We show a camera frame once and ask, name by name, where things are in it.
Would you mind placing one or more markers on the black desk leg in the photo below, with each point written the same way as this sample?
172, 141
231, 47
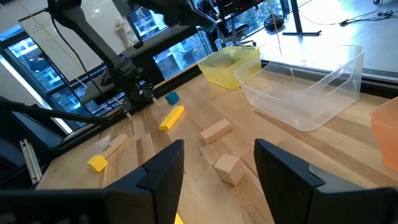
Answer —
297, 18

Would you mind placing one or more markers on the clear plastic bin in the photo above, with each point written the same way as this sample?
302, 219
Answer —
311, 115

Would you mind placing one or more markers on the small blue wooden cube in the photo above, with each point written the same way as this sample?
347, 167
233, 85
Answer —
172, 98

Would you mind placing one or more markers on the black monitor with red lights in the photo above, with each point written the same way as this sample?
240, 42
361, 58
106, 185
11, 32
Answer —
236, 6

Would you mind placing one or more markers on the silver aluminium bracket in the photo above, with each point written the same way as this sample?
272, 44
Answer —
31, 161

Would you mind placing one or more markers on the yellow-green translucent plastic bin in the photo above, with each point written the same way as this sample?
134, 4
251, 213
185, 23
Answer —
224, 76

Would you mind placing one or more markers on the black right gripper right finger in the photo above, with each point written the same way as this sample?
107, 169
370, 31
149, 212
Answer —
311, 199

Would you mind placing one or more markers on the plain rectangular wooden block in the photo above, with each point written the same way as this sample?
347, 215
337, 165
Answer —
216, 131

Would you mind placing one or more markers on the plain wooden cube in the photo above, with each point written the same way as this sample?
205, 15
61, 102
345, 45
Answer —
229, 169

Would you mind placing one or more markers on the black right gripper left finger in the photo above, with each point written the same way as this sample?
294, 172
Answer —
124, 202

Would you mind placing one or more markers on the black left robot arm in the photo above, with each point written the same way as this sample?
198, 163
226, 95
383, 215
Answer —
94, 40

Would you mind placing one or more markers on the small yellow wooden cube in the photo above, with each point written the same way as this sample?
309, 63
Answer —
97, 163

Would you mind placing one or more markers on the orange translucent plastic bin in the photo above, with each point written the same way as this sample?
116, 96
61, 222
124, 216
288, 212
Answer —
387, 133

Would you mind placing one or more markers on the black bag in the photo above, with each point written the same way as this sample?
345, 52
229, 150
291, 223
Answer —
274, 22

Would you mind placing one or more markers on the yellow rectangular wooden block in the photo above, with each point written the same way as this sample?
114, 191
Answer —
171, 118

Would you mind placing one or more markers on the black office chair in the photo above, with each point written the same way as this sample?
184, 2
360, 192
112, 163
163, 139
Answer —
236, 31

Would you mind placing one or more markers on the large glass window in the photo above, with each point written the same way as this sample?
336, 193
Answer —
34, 62

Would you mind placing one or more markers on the long printed plain wooden block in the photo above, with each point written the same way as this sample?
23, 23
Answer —
115, 144

